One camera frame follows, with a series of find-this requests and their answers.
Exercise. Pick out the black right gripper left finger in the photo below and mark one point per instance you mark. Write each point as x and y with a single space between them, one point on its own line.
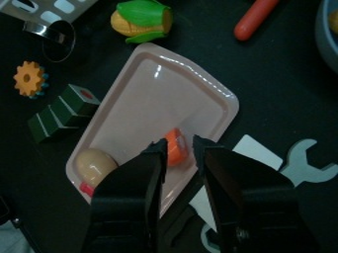
128 194

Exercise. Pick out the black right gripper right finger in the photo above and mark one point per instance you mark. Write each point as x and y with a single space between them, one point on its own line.
247 197

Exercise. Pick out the orange toy carrot piece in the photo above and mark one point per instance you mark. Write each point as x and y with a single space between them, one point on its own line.
176 148

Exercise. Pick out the small red toy piece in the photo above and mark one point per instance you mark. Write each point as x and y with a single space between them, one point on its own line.
88 189

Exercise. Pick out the beige toy egg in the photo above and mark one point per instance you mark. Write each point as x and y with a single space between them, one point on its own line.
94 165

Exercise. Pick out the white flat card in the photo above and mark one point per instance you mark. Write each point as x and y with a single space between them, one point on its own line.
260 153

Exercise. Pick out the grey toy wrench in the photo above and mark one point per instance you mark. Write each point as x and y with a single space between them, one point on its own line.
304 164

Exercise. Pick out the pink plastic tray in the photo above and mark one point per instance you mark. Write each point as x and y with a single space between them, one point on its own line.
154 112

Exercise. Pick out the green wooden sushi roll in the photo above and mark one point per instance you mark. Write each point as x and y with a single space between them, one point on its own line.
62 113

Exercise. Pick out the blue toy gear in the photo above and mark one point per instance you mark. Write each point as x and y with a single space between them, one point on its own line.
41 86

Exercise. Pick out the orange toy gear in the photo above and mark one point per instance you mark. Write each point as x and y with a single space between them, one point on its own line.
28 78

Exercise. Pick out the toy corn with green husk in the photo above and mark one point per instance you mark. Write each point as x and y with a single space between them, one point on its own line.
142 20

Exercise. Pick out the blue bowl edge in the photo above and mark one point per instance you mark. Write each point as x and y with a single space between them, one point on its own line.
328 33

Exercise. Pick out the red toy sausage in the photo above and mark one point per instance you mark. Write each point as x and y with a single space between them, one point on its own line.
255 18

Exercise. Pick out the metal perforated container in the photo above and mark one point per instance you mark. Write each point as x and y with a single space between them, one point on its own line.
45 15

